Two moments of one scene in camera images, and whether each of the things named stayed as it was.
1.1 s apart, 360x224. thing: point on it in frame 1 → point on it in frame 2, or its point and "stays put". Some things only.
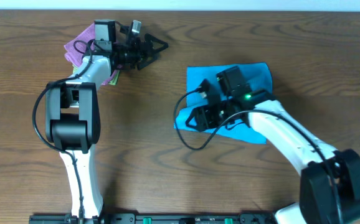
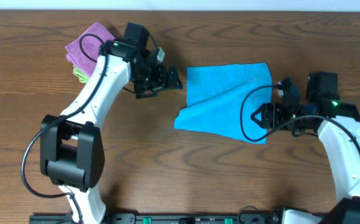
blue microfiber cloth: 260,75 stays put
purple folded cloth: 76,46 stays put
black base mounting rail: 152,218 stays put
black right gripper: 200,114 → 269,120
